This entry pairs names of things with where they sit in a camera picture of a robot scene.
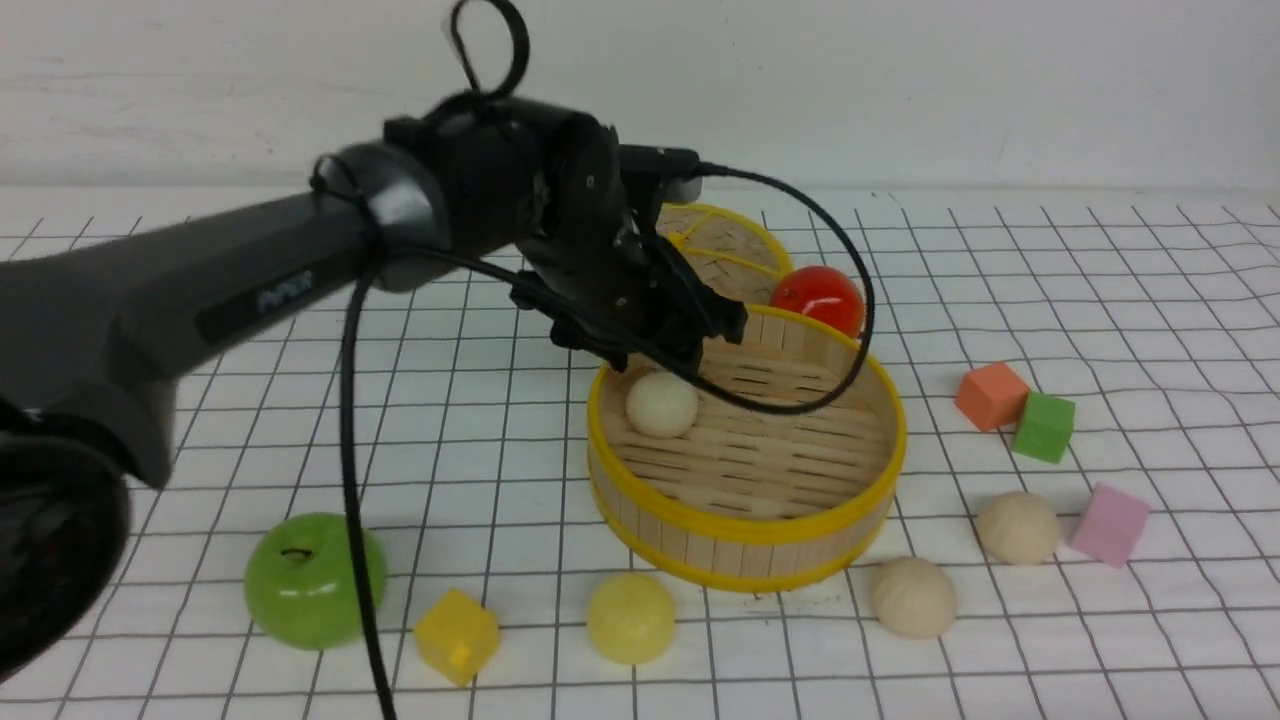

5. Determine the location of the yellow foam cube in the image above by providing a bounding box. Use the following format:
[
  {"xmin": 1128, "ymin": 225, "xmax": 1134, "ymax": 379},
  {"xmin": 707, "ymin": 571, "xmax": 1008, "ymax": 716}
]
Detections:
[{"xmin": 412, "ymin": 588, "xmax": 500, "ymax": 687}]

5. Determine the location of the pale yellow bun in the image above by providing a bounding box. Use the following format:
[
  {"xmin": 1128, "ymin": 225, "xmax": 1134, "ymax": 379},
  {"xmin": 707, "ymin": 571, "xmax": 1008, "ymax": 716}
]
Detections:
[{"xmin": 586, "ymin": 571, "xmax": 677, "ymax": 666}]

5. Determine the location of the red plastic tomato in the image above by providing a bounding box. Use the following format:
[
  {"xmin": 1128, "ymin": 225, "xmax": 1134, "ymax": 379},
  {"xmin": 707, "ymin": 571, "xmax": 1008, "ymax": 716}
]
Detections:
[{"xmin": 769, "ymin": 265, "xmax": 867, "ymax": 340}]

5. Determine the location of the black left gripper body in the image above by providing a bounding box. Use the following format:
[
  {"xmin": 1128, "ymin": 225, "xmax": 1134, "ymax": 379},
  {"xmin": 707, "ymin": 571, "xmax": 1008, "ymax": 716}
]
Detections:
[{"xmin": 385, "ymin": 97, "xmax": 748, "ymax": 372}]

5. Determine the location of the cream white bun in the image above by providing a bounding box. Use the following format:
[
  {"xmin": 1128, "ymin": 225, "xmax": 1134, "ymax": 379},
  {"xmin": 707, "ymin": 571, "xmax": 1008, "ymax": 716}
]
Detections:
[{"xmin": 625, "ymin": 372, "xmax": 700, "ymax": 439}]

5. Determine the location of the beige bun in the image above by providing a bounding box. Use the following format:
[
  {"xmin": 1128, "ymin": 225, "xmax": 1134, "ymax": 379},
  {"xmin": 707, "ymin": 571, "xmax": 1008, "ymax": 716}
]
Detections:
[
  {"xmin": 975, "ymin": 491, "xmax": 1061, "ymax": 565},
  {"xmin": 869, "ymin": 557, "xmax": 959, "ymax": 641}
]

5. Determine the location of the beige bun front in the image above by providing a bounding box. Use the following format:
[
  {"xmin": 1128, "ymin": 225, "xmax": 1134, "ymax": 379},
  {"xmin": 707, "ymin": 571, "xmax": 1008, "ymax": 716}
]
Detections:
[{"xmin": 869, "ymin": 557, "xmax": 959, "ymax": 641}]

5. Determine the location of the orange foam cube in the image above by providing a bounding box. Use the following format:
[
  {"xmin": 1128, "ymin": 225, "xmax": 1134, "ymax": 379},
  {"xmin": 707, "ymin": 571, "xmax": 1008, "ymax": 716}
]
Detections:
[{"xmin": 954, "ymin": 363, "xmax": 1030, "ymax": 432}]

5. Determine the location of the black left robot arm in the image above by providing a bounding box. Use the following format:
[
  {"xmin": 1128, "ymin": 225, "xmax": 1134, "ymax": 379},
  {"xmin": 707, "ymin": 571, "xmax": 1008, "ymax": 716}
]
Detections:
[{"xmin": 1, "ymin": 92, "xmax": 748, "ymax": 678}]

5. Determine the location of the pink foam cube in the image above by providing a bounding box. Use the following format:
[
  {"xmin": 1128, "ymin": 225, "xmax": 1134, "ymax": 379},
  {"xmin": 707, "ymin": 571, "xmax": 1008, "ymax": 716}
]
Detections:
[{"xmin": 1068, "ymin": 484, "xmax": 1151, "ymax": 568}]

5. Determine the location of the black cable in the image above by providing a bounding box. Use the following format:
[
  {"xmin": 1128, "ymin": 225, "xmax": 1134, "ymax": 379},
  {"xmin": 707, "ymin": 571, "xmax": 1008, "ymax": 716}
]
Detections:
[{"xmin": 338, "ymin": 0, "xmax": 877, "ymax": 720}]

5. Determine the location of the bamboo steamer tray yellow rim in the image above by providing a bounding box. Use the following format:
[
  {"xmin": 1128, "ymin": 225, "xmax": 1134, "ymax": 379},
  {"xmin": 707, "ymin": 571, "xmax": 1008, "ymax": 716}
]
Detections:
[{"xmin": 586, "ymin": 355, "xmax": 908, "ymax": 593}]

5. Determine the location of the green plastic apple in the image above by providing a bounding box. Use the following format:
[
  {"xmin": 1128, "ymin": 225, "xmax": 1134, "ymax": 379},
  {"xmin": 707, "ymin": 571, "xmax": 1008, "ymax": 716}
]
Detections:
[{"xmin": 243, "ymin": 512, "xmax": 364, "ymax": 651}]

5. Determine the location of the green foam cube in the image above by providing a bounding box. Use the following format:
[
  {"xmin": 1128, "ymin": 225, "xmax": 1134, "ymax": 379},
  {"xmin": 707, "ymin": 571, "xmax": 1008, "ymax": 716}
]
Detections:
[{"xmin": 1011, "ymin": 391, "xmax": 1076, "ymax": 464}]

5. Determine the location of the bamboo steamer lid yellow rim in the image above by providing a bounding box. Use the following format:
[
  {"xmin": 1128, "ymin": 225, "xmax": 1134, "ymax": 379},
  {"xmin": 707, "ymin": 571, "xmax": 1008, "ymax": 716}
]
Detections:
[{"xmin": 655, "ymin": 202, "xmax": 794, "ymax": 304}]

